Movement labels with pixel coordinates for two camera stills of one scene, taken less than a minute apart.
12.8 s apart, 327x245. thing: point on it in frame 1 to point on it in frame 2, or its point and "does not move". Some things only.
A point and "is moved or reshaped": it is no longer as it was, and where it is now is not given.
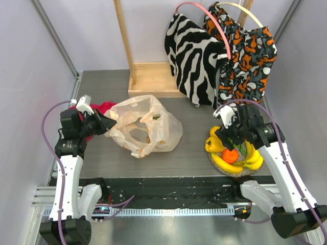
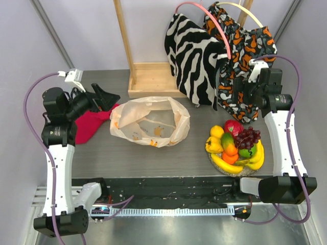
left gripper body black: x=87 y=126 to x=82 y=102
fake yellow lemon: x=213 y=129 does not move
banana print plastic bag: x=144 y=126 is moved or reshaped
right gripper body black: x=234 y=135 to x=238 y=90
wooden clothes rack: x=156 y=79 does not move
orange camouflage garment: x=253 y=51 does not move
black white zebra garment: x=195 y=59 does not move
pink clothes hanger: x=206 y=9 does not move
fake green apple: x=241 y=146 to x=247 y=153
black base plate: x=207 y=192 does not move
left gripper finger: x=102 y=123 to x=103 y=100
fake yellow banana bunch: x=226 y=167 does not move
